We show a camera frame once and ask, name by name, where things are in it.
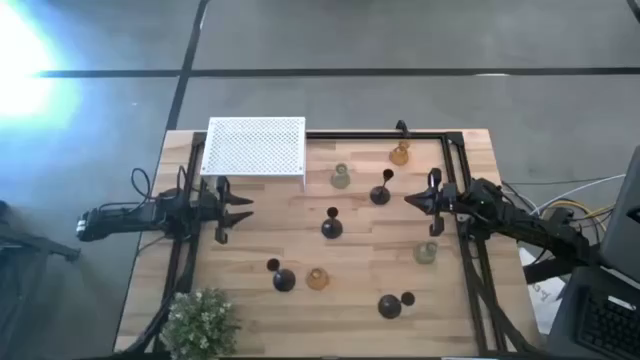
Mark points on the amber glass candle holder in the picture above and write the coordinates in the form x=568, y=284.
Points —
x=317, y=279
x=398, y=156

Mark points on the green potted plant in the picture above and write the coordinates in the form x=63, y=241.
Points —
x=200, y=325

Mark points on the grey monitor back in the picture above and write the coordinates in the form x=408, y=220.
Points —
x=625, y=225

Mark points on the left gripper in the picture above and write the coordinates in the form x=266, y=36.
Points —
x=220, y=210

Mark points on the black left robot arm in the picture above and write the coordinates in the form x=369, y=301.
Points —
x=125, y=217

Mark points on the black tripod stand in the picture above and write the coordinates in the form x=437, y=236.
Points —
x=50, y=248

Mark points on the small black clamp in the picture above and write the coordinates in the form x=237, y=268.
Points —
x=402, y=128

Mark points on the tall black candlestick holder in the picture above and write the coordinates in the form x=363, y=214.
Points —
x=389, y=306
x=284, y=280

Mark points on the black metal table frame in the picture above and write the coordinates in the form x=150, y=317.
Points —
x=375, y=135

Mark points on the black laptop keyboard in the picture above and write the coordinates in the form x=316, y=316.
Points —
x=605, y=325

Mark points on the clear green glass candle holder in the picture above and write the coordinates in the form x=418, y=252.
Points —
x=425, y=253
x=340, y=178

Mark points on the short black candlestick holder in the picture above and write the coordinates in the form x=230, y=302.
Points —
x=331, y=229
x=380, y=195

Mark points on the white perforated metal shelf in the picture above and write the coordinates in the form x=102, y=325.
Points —
x=255, y=145

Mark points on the white paper sheet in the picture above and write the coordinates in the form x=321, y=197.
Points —
x=542, y=300

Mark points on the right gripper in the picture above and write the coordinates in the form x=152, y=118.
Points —
x=442, y=200

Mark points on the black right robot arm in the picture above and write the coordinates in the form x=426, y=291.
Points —
x=525, y=222

